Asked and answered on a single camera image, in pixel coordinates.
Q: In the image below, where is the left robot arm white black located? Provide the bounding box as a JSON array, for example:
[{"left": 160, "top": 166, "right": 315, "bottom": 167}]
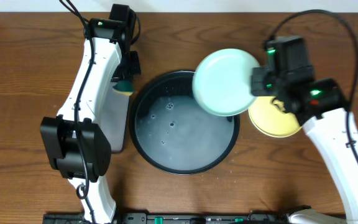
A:
[{"left": 40, "top": 19, "right": 140, "bottom": 223}]

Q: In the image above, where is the black rectangular tray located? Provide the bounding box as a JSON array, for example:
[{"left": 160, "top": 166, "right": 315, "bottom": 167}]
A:
[{"left": 100, "top": 82, "right": 129, "bottom": 154}]

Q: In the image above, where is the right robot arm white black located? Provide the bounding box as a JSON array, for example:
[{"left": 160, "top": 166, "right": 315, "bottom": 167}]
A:
[{"left": 250, "top": 67, "right": 358, "bottom": 223}]

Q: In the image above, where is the light green plate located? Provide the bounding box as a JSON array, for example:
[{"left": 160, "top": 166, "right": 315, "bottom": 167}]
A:
[{"left": 192, "top": 49, "right": 260, "bottom": 116}]

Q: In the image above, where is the green yellow sponge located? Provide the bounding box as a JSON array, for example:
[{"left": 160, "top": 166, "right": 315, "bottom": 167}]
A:
[{"left": 112, "top": 80, "right": 134, "bottom": 96}]

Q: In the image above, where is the yellow plate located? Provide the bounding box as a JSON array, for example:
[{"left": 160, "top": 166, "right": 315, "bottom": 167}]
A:
[{"left": 248, "top": 96, "right": 301, "bottom": 138}]

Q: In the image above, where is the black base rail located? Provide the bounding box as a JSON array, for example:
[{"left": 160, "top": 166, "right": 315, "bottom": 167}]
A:
[{"left": 42, "top": 213, "right": 288, "bottom": 224}]

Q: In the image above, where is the black round tray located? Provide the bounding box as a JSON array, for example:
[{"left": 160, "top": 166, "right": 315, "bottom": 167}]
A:
[{"left": 129, "top": 70, "right": 240, "bottom": 175}]

